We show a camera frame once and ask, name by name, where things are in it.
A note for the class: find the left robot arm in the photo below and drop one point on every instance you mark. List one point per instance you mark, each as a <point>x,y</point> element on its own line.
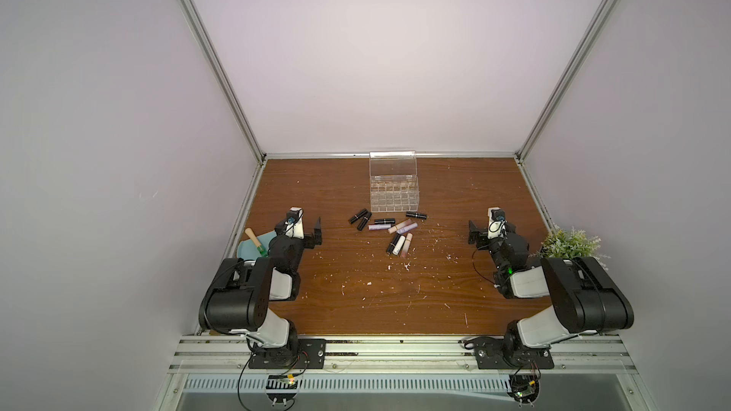
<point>237,302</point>

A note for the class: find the white lip balm tube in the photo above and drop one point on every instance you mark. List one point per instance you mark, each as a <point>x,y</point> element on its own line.
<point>399,245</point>

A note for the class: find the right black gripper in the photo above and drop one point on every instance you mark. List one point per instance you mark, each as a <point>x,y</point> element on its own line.
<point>482,234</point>

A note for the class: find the aluminium front rail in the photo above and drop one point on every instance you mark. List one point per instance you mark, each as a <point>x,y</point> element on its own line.
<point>402,354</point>

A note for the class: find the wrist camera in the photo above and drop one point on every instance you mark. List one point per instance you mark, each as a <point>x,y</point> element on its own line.
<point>496,222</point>
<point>294,223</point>

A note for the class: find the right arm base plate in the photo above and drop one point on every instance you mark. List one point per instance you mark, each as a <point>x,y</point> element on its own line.
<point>498,353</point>

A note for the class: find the pink lip gloss tube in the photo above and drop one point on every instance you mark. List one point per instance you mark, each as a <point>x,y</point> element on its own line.
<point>406,245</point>

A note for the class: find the lilac lip tube right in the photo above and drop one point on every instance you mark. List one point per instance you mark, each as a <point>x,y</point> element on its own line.
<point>407,228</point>

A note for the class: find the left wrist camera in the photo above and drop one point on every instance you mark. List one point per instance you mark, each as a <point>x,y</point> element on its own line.
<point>294,223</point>

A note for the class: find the clear acrylic lipstick organizer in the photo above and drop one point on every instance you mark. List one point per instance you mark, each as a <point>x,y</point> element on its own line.
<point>393,181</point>

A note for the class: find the green rake wooden handle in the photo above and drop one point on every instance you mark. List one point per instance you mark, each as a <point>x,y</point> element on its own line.
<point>253,247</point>

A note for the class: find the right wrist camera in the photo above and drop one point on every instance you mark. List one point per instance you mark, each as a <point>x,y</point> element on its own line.
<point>496,222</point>

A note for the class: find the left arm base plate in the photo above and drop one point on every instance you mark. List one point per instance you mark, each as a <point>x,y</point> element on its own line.
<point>296,354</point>

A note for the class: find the teal dustpan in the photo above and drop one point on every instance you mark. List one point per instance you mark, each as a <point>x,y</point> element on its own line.
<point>265,239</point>

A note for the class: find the potted green plant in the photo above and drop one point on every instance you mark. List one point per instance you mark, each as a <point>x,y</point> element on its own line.
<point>572,244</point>

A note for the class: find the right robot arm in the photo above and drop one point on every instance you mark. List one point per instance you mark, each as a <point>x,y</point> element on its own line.
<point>583,297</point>

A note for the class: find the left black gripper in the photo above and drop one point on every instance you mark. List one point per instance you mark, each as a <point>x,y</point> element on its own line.
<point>308,234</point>

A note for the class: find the peach lip gloss tube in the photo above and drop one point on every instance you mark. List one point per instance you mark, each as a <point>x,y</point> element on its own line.
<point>399,226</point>

